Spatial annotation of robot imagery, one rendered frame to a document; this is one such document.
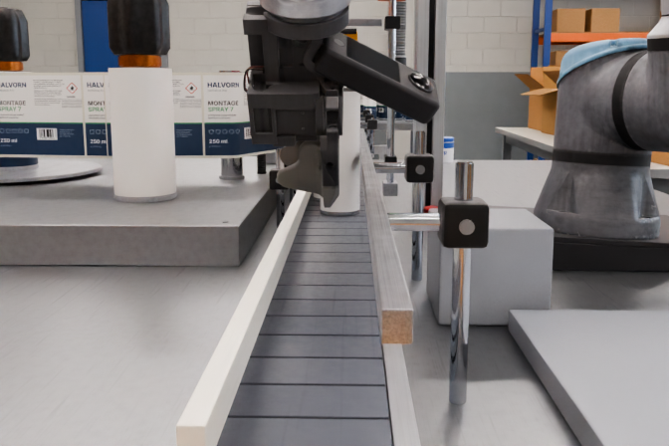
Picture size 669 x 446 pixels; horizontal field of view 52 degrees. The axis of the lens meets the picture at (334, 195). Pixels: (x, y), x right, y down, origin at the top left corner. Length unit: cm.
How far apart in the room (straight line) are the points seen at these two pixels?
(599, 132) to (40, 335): 64
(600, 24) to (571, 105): 736
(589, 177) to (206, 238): 46
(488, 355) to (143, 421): 27
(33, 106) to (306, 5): 83
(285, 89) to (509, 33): 820
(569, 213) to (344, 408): 55
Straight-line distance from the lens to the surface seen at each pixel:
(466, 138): 868
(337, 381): 40
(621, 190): 88
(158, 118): 100
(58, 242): 89
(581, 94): 88
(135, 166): 100
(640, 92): 83
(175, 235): 84
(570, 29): 815
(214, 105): 121
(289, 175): 66
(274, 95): 59
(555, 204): 89
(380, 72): 59
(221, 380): 32
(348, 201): 87
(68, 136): 129
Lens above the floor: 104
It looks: 9 degrees down
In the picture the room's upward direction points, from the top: straight up
